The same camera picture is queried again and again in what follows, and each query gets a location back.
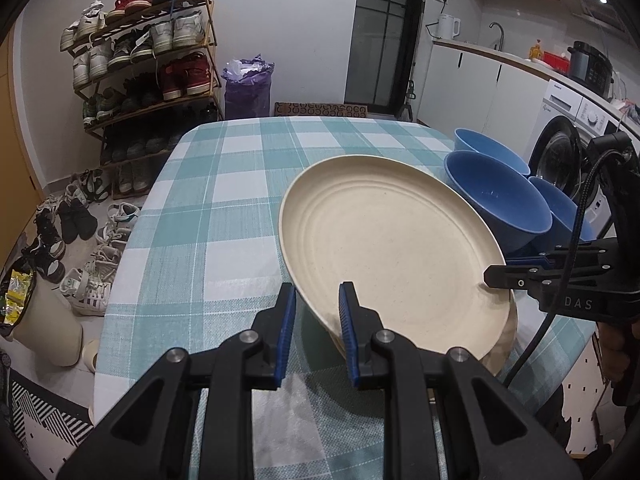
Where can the teal white checked tablecloth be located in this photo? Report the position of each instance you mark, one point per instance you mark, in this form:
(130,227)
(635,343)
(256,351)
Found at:
(210,235)

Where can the wooden shoe rack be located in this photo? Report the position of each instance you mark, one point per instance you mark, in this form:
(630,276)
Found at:
(165,107)

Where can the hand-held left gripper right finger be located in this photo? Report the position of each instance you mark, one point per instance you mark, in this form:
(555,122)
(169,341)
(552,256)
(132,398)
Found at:
(348,335)

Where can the red container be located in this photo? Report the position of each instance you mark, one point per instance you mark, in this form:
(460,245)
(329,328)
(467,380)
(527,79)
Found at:
(556,61)

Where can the person's right hand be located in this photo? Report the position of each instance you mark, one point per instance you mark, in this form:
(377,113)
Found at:
(612,350)

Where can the black pressure cooker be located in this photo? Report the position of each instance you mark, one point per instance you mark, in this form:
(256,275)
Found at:
(590,67)

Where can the beige round plate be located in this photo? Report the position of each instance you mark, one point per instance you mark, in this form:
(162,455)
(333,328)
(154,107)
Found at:
(390,250)
(500,355)

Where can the blue bowl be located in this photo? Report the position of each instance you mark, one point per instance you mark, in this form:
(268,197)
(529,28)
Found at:
(555,205)
(495,200)
(480,142)

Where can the scattered pile of shoes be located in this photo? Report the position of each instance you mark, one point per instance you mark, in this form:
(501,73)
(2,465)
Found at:
(75,220)

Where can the black framed glass door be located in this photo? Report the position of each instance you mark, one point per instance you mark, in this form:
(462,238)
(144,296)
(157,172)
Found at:
(375,60)

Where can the white electric kettle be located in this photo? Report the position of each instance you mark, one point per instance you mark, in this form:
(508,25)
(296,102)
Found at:
(448,27)

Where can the yellow wooden door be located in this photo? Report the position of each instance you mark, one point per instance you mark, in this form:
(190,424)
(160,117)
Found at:
(15,125)

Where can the yellow snack wrapper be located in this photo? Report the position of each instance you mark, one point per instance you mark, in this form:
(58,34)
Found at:
(17,290)

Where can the white base cabinets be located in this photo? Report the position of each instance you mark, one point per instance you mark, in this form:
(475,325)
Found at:
(460,90)

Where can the curved metal faucet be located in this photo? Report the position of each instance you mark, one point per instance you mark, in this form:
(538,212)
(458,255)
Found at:
(501,40)

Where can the shoe rack with shoes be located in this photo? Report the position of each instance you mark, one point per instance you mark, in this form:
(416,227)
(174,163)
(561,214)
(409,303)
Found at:
(180,30)

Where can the cream trash bin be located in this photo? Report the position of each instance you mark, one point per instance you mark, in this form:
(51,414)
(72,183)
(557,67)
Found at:
(50,330)

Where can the brown patterned doormat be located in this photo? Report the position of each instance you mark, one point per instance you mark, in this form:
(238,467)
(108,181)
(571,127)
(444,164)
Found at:
(320,110)

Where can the white washing machine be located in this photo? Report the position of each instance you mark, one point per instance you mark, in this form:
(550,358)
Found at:
(565,105)

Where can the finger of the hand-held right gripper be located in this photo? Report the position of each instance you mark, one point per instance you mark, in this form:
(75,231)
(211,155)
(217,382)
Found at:
(525,261)
(510,276)

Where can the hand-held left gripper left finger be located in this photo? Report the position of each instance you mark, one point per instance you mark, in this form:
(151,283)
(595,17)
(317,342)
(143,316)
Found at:
(285,340)

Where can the black white patterned rug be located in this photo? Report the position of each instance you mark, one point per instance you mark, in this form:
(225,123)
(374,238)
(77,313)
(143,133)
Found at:
(45,410)

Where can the purple plastic bag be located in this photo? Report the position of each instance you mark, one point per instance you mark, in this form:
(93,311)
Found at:
(247,95)

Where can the yellow bottle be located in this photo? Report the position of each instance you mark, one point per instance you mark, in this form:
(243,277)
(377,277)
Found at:
(536,51)

